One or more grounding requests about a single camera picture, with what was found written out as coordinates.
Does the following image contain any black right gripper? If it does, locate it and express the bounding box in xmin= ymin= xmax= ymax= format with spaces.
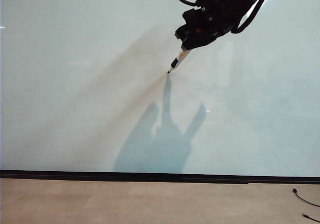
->
xmin=174 ymin=5 xmax=241 ymax=51

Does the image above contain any white black whiteboard marker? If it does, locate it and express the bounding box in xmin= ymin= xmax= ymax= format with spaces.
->
xmin=167 ymin=48 xmax=191 ymax=74

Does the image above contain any large white glass whiteboard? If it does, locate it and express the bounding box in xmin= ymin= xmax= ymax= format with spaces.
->
xmin=0 ymin=0 xmax=320 ymax=178

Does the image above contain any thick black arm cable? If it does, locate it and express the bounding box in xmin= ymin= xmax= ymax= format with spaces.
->
xmin=230 ymin=0 xmax=272 ymax=34

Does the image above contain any black whiteboard bottom rail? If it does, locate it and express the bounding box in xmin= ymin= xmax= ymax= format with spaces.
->
xmin=0 ymin=170 xmax=320 ymax=185

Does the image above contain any black cable with round plug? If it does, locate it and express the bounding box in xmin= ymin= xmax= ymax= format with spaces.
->
xmin=291 ymin=185 xmax=320 ymax=208

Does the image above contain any black cable with flat plug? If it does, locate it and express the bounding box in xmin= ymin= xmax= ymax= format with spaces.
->
xmin=301 ymin=213 xmax=320 ymax=223

